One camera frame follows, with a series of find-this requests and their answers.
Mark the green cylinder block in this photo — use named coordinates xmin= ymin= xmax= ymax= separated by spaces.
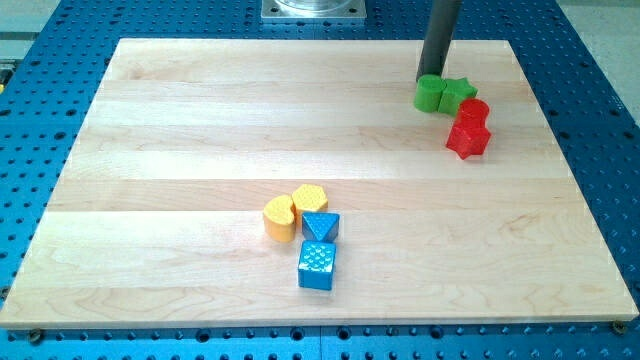
xmin=414 ymin=74 xmax=446 ymax=113

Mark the green star block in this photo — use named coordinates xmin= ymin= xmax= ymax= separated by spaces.
xmin=437 ymin=77 xmax=478 ymax=116

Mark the yellow hexagon block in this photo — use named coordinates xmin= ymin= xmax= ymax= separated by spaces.
xmin=292 ymin=184 xmax=329 ymax=225

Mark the blue triangle block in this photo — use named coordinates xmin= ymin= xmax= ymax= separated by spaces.
xmin=301 ymin=212 xmax=340 ymax=243

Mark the yellow crescent block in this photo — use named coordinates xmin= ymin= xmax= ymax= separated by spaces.
xmin=263 ymin=195 xmax=296 ymax=242

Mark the blue cube block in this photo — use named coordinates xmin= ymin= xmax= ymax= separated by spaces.
xmin=297 ymin=240 xmax=337 ymax=291

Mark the red star block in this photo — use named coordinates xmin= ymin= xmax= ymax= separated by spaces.
xmin=446 ymin=125 xmax=491 ymax=159

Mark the red cylinder block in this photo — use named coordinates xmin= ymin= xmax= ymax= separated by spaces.
xmin=454 ymin=98 xmax=490 ymax=129

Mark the light wooden board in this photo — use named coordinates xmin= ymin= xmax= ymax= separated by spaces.
xmin=1 ymin=39 xmax=638 ymax=329

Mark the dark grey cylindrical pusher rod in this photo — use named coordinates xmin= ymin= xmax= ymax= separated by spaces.
xmin=416 ymin=0 xmax=462 ymax=79

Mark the blue perforated table plate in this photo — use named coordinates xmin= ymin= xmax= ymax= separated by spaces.
xmin=1 ymin=0 xmax=639 ymax=359

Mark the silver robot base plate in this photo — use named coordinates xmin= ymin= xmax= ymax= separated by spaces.
xmin=261 ymin=0 xmax=367 ymax=20

